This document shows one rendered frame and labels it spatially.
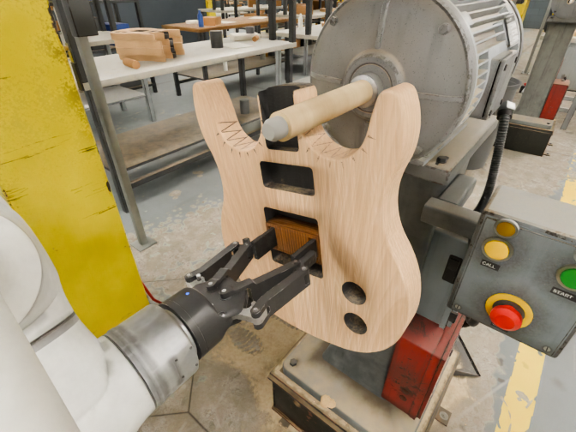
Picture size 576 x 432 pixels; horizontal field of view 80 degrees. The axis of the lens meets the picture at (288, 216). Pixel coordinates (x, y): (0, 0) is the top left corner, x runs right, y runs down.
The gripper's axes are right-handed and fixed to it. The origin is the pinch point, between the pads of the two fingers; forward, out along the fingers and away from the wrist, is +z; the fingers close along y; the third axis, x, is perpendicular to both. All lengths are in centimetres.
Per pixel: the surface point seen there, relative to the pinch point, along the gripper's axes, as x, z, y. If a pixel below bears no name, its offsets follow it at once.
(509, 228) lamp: 1.3, 15.1, 25.1
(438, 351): -46, 33, 14
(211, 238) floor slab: -83, 76, -140
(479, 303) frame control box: -13.2, 15.8, 23.1
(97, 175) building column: -5, 8, -88
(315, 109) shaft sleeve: 19.6, 0.5, 6.3
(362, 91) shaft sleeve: 19.5, 10.9, 6.4
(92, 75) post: 22, 44, -150
